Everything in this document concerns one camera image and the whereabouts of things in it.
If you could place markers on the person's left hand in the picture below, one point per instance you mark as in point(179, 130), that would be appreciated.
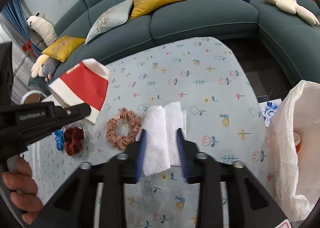
point(24, 190)

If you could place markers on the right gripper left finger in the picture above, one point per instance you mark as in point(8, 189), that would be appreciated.
point(140, 154)

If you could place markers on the white plastic trash bag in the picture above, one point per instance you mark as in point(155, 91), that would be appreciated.
point(296, 176)

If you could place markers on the dark red scrunchie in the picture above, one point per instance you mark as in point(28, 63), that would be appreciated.
point(74, 138)

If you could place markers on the pale blue embroidered cushion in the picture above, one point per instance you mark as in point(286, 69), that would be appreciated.
point(112, 18)

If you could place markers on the teal sectional sofa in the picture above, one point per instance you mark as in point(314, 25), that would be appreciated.
point(292, 42)

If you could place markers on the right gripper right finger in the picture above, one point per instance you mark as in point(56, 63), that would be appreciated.
point(182, 154)

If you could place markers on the white daisy pillow flat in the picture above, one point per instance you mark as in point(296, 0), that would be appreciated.
point(291, 7)

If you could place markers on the white paper towel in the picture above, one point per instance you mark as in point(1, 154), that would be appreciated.
point(161, 124)

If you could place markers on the blue white floral box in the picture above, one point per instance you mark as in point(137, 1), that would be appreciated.
point(268, 109)

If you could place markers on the floral light blue tablecloth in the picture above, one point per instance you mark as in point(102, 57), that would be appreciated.
point(195, 84)

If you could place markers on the blue curtain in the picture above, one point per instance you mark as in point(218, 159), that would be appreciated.
point(13, 13)

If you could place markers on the crushed red white paper cup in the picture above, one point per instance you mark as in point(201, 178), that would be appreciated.
point(86, 82)

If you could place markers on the grey mouse plush toy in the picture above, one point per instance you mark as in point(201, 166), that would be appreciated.
point(48, 68)

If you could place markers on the blue ribbon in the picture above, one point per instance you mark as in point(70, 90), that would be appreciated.
point(59, 138)

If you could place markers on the cream flower plush pillow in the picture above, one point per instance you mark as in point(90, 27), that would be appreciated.
point(36, 70)

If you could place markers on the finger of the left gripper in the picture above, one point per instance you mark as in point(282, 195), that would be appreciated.
point(35, 120)

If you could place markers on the white plush seal toy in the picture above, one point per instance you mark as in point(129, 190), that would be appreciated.
point(43, 27)

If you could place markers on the white round side table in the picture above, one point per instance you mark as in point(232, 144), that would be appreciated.
point(33, 96)

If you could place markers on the pink dotted scrunchie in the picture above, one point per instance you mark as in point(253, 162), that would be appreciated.
point(123, 129)

